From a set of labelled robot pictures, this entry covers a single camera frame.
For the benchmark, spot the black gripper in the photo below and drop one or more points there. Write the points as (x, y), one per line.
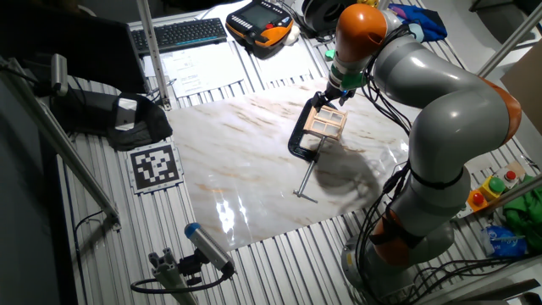
(338, 93)

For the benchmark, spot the small wooden sliding window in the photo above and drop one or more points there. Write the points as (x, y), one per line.
(326, 123)

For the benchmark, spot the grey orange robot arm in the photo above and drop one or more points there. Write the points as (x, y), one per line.
(444, 110)

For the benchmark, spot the green gripper mounting flange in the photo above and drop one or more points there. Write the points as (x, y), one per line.
(349, 80)

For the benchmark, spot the small green plastic piece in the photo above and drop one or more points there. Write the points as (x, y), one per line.
(330, 54)

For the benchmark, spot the black C-clamp steel screw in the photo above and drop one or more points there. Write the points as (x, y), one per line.
(297, 134)

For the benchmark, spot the white printed paper sheet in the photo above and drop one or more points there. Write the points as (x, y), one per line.
(285, 63)
(203, 70)

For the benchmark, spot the black filament spool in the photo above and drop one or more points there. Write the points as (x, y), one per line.
(322, 14)

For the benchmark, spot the small yellow object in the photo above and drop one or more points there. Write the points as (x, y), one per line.
(367, 2)

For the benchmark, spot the black orange teach pendant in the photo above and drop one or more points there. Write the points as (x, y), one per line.
(258, 21)

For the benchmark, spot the marble pattern mat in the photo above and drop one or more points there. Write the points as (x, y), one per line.
(237, 161)

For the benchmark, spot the blue cloth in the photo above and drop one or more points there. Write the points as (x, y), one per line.
(419, 19)

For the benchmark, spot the black computer keyboard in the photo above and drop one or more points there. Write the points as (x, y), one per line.
(178, 34)

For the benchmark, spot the red button orange box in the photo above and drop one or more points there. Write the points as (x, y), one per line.
(478, 199)

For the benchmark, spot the green button yellow box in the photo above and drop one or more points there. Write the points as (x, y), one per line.
(495, 185)

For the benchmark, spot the black fabric bag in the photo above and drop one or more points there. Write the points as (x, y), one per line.
(146, 129)

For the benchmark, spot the black white fiducial marker board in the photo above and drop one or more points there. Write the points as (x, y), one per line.
(154, 166)

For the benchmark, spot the brown cardboard box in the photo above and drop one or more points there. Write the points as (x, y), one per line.
(525, 93)

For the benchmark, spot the red button grey box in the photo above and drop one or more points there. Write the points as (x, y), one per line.
(510, 175)

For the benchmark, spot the small grey white box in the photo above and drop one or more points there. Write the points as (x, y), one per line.
(126, 114)

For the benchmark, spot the blue plastic bag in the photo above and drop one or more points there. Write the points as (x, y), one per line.
(504, 243)

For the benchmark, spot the green cloth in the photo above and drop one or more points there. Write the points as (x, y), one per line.
(525, 216)

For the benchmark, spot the short aluminium profile stand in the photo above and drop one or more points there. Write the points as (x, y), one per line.
(169, 275)

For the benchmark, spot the black computer monitor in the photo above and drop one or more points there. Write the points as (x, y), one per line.
(76, 46)

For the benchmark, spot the aluminium frame post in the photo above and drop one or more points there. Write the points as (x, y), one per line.
(508, 42)
(63, 148)
(521, 190)
(153, 51)

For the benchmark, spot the silver camera blue end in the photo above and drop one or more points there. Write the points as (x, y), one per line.
(207, 245)

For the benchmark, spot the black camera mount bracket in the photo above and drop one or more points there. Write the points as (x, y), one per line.
(189, 267)

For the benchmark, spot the aluminium frame beam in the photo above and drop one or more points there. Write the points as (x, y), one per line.
(487, 281)

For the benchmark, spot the silver depth camera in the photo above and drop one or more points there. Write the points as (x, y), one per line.
(59, 74)

